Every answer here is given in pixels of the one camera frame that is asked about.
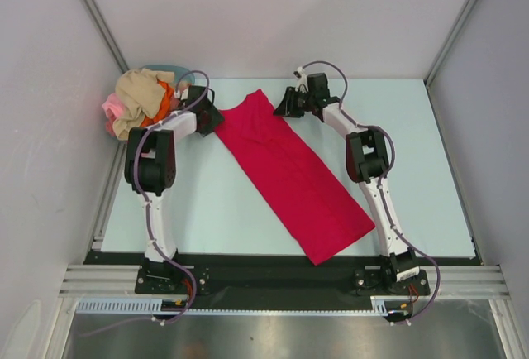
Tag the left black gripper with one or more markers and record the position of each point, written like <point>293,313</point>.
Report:
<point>216,119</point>

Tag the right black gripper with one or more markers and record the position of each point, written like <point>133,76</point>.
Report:
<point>288,107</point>

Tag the magenta red t-shirt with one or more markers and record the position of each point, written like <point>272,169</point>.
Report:
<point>313,205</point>

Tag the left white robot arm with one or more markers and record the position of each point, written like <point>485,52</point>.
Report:
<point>151,171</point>

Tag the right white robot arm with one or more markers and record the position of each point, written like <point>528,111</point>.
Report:
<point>368,165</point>

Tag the orange t-shirt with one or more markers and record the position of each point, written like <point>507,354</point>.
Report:
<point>167,104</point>

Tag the blue plastic laundry basket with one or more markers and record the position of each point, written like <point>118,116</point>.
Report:
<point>178,71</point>

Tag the beige t-shirt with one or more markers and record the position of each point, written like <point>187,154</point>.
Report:
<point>141,95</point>

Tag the salmon pink t-shirt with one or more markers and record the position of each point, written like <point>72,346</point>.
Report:
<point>116,127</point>

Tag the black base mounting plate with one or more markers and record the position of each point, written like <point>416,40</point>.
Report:
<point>262,299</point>

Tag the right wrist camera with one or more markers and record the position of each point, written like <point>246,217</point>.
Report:
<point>301,76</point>

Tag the left corner aluminium post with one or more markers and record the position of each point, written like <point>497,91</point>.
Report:
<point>95,14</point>

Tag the corner aluminium post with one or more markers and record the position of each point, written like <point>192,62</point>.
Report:
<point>95,14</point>
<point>456,29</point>

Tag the white slotted cable duct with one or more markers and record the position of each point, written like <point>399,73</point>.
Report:
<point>151,307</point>

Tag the right corner aluminium post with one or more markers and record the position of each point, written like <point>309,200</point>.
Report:
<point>456,29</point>

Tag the aluminium extrusion rail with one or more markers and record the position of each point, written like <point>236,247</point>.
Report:
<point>454,282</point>

